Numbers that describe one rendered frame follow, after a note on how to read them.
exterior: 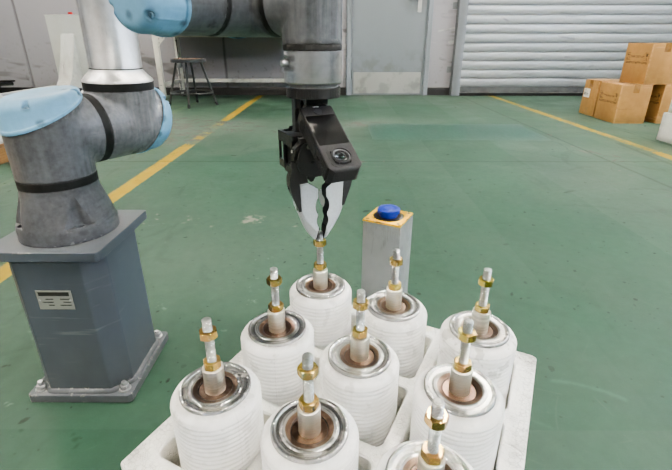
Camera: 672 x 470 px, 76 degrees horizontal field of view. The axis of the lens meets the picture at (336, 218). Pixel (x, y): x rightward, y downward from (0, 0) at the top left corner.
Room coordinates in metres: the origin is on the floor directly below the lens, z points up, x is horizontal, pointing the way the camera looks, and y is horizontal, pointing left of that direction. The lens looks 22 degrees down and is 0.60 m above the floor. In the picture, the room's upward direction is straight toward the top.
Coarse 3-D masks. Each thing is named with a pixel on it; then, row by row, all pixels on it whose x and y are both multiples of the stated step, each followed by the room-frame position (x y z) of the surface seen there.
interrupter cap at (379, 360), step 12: (348, 336) 0.45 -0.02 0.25; (372, 336) 0.44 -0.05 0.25; (336, 348) 0.42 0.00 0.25; (348, 348) 0.43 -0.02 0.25; (372, 348) 0.42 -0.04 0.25; (384, 348) 0.42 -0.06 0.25; (336, 360) 0.40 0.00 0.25; (348, 360) 0.41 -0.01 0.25; (372, 360) 0.41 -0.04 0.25; (384, 360) 0.40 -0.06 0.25; (348, 372) 0.38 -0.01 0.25; (360, 372) 0.38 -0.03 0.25; (372, 372) 0.38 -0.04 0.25
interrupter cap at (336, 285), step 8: (304, 280) 0.58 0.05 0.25; (312, 280) 0.59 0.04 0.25; (328, 280) 0.59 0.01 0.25; (336, 280) 0.58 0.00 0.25; (296, 288) 0.56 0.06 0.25; (304, 288) 0.56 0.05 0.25; (312, 288) 0.57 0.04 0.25; (328, 288) 0.57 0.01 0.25; (336, 288) 0.56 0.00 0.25; (344, 288) 0.56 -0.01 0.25; (304, 296) 0.54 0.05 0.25; (312, 296) 0.54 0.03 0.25; (320, 296) 0.54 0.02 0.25; (328, 296) 0.54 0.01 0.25
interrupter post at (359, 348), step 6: (354, 342) 0.40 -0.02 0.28; (360, 342) 0.40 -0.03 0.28; (366, 342) 0.40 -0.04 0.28; (354, 348) 0.40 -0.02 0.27; (360, 348) 0.40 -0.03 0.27; (366, 348) 0.41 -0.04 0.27; (354, 354) 0.40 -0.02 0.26; (360, 354) 0.40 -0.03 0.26; (366, 354) 0.41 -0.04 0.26; (354, 360) 0.40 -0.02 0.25; (360, 360) 0.40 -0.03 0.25
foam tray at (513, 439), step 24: (432, 336) 0.54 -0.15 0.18; (240, 360) 0.49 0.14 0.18; (432, 360) 0.49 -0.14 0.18; (528, 360) 0.49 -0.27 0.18; (408, 384) 0.44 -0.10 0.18; (528, 384) 0.44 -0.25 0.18; (264, 408) 0.40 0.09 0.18; (408, 408) 0.40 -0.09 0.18; (528, 408) 0.40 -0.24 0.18; (168, 432) 0.37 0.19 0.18; (408, 432) 0.38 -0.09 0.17; (504, 432) 0.37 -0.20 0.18; (144, 456) 0.34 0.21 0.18; (168, 456) 0.35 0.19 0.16; (360, 456) 0.34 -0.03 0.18; (504, 456) 0.34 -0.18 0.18
